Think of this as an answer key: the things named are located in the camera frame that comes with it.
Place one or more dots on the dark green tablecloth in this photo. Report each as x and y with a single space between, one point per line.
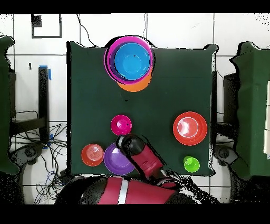
95 95

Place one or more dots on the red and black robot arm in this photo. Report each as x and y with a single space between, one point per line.
147 160

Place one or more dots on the green cloth side table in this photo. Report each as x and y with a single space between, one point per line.
249 105
4 137

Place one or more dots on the blue tape strip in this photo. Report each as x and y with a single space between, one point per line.
49 75

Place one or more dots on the small red-orange bowl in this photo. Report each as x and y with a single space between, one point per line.
92 155

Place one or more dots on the small crimson bowl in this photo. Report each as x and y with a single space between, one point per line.
121 124

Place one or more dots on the green cup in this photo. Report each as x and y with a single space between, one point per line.
192 164

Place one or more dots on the pink bowl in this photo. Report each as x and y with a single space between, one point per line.
106 59

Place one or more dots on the black bench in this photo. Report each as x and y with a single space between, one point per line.
43 95

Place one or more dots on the large red-orange bowl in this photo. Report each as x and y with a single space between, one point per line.
200 129

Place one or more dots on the black power brick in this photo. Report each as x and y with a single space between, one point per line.
66 177

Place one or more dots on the white box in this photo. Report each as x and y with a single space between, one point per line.
267 137

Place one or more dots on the blue bowl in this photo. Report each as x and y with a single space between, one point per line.
131 62

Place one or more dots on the purple bowl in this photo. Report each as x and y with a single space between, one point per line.
111 63
115 160

